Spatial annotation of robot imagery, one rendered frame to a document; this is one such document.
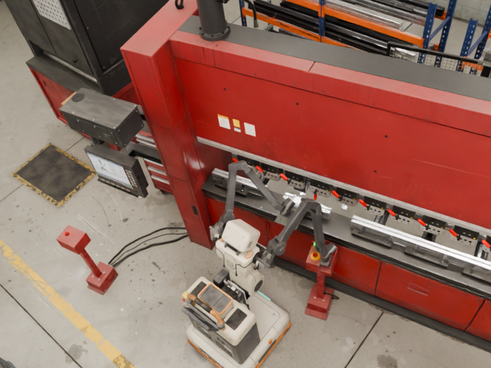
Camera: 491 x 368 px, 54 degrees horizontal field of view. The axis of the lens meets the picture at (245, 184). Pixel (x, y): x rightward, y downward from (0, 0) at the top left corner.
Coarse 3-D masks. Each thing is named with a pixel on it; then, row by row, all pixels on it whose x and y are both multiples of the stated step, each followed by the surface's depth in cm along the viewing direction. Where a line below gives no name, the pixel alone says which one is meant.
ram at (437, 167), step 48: (192, 96) 343; (240, 96) 318; (288, 96) 297; (240, 144) 358; (288, 144) 331; (336, 144) 308; (384, 144) 288; (432, 144) 271; (480, 144) 255; (384, 192) 320; (432, 192) 299; (480, 192) 280
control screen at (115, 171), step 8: (96, 160) 357; (104, 160) 350; (96, 168) 368; (104, 168) 361; (112, 168) 354; (120, 168) 347; (104, 176) 372; (112, 176) 365; (120, 176) 357; (128, 184) 361
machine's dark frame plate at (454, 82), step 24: (192, 24) 314; (264, 48) 290; (288, 48) 288; (312, 48) 285; (336, 48) 283; (384, 72) 265; (408, 72) 263; (432, 72) 261; (456, 72) 259; (480, 96) 246
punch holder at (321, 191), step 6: (312, 180) 349; (318, 180) 345; (312, 186) 354; (318, 186) 350; (324, 186) 347; (330, 186) 347; (312, 192) 359; (318, 192) 355; (324, 192) 351; (330, 192) 355
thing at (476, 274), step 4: (464, 268) 339; (468, 268) 338; (464, 272) 337; (468, 272) 336; (476, 272) 336; (480, 272) 335; (468, 276) 337; (472, 276) 335; (476, 276) 334; (480, 276) 334; (484, 276) 333; (488, 276) 333; (480, 280) 334; (484, 280) 332; (488, 280) 331
